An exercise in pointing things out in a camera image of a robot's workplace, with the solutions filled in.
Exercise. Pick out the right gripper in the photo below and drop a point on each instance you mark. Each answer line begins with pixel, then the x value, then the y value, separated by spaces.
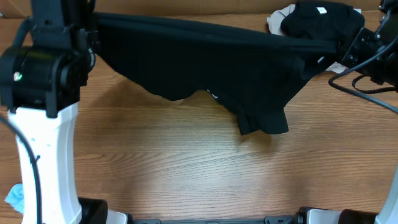
pixel 351 56

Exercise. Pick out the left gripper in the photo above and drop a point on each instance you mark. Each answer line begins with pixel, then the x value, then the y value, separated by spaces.
pixel 91 34

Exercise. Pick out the black t-shirt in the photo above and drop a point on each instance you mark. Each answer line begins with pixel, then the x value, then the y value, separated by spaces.
pixel 253 74

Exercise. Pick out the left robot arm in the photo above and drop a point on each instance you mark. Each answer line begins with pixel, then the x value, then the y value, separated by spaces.
pixel 42 73

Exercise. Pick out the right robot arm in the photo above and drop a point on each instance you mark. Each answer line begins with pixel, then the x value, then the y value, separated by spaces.
pixel 371 59

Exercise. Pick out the folded black shirt on pile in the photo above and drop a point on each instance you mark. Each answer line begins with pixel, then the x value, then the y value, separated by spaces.
pixel 322 20

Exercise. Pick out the folded beige garment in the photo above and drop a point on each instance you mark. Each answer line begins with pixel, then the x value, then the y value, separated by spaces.
pixel 274 25

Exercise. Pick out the light blue cloth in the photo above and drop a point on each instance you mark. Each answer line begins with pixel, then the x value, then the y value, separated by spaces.
pixel 15 198

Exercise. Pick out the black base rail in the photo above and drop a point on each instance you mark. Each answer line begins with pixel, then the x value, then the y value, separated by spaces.
pixel 285 219

